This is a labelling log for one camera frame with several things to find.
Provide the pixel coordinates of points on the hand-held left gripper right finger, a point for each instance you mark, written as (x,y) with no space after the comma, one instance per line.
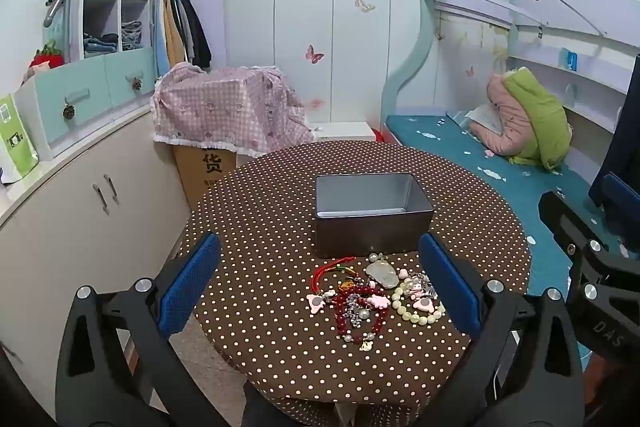
(447,277)

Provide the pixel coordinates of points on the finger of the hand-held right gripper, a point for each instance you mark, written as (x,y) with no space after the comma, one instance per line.
(560,212)
(620,197)

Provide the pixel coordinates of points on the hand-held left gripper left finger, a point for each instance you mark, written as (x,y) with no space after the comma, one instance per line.
(192,277)

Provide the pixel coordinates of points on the pale jade pendant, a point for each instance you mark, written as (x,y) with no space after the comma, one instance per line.
(381,276)

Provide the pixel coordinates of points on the pink charm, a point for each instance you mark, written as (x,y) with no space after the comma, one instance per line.
(316,303)
(380,301)

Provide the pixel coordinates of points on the grey metal tin box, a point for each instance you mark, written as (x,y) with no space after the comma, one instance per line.
(372,219)

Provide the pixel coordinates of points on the dark navy garment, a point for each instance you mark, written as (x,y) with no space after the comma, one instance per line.
(625,147)

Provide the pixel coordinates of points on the brown polka dot tablecloth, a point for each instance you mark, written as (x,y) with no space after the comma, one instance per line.
(260,232)

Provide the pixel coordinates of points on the cardboard box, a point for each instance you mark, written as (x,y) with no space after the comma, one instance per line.
(200,177)

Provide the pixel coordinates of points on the white paper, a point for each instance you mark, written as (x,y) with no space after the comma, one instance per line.
(484,118)

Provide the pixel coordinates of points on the white cabinet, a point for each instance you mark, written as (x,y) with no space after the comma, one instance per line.
(65,247)

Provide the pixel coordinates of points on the small blue item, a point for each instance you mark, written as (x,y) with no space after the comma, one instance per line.
(569,59)

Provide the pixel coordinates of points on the small red item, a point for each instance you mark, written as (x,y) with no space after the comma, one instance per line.
(379,136)

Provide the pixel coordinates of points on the pink checkered cloth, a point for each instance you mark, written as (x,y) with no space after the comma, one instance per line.
(225,107)

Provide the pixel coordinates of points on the white box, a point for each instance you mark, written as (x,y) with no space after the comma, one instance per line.
(342,132)

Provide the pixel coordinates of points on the grey metal rod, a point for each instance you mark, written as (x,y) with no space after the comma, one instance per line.
(565,4)

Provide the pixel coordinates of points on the pinecone drawer knob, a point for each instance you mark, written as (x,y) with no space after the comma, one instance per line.
(68,111)
(136,83)

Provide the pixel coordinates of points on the teal drawer unit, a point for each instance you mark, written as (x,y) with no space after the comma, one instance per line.
(85,87)

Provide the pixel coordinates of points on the green packet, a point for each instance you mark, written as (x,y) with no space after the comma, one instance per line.
(17,142)

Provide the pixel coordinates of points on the row of hanging clothes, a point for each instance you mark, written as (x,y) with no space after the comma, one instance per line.
(177,32)

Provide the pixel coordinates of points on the folded jeans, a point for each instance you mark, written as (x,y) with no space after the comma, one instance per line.
(107,42)

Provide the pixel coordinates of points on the pink butterfly sticker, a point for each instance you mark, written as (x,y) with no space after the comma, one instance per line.
(314,54)

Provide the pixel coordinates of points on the red plush toy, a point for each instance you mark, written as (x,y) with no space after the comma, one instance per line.
(47,57)

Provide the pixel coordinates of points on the beige butterfly sticker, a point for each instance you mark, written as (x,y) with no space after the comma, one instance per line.
(365,2)

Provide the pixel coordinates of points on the purple wall shelves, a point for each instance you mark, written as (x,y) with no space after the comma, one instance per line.
(575,92)

